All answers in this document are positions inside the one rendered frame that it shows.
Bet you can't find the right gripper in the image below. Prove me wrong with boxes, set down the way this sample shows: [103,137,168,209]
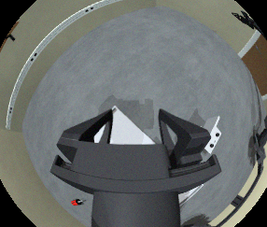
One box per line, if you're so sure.
[232,13,249,26]

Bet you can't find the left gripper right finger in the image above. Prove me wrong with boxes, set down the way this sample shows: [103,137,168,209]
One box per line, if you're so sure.
[158,108,211,169]

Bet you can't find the white shallow rectangular tray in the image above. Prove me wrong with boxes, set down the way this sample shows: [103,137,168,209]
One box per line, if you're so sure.
[94,106,204,206]

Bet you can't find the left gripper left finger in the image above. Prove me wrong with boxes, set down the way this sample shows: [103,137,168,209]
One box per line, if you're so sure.
[61,109,113,144]

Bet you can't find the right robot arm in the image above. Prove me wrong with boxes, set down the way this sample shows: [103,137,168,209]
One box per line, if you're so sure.
[241,10,267,153]

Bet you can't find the white l-shaped bracket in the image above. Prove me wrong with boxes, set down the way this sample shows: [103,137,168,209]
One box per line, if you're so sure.
[203,116,221,154]

